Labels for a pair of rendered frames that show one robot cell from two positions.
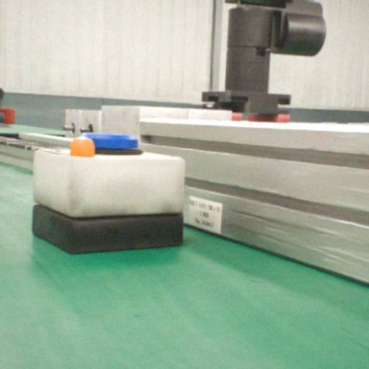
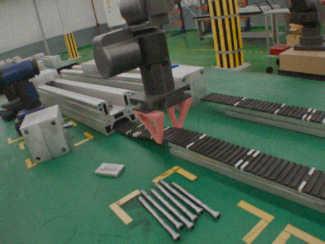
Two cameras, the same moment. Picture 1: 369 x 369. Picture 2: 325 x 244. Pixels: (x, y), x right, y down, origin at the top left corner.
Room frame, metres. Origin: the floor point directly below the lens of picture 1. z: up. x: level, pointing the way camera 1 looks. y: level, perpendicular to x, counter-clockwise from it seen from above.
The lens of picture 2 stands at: (1.32, -0.14, 1.04)
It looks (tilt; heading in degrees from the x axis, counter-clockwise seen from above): 24 degrees down; 172
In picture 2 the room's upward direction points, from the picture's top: 12 degrees counter-clockwise
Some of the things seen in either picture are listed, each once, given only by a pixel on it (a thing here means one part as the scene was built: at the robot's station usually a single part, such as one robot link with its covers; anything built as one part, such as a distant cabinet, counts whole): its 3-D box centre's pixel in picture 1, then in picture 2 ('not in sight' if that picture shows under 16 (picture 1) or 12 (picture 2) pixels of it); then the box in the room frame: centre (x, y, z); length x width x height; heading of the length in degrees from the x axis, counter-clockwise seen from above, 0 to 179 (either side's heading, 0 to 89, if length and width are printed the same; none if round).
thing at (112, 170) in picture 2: not in sight; (110, 169); (0.91, -0.20, 0.78); 0.05 x 0.03 x 0.01; 56
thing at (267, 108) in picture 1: (251, 134); (160, 118); (0.88, -0.08, 0.85); 0.07 x 0.07 x 0.09; 30
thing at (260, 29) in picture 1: (254, 30); (148, 48); (0.88, -0.08, 0.98); 0.07 x 0.06 x 0.07; 115
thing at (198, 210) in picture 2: not in sight; (178, 195); (1.03, -0.10, 0.78); 0.11 x 0.01 x 0.01; 21
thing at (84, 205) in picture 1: (118, 194); not in sight; (0.46, 0.05, 0.81); 0.10 x 0.08 x 0.06; 120
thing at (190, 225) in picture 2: not in sight; (170, 207); (1.05, -0.11, 0.78); 0.11 x 0.01 x 0.01; 20
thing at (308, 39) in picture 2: not in sight; (310, 37); (0.59, 0.56, 0.88); 0.12 x 0.09 x 0.08; 32
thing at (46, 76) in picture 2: not in sight; (42, 80); (0.16, -0.49, 0.87); 0.16 x 0.11 x 0.07; 30
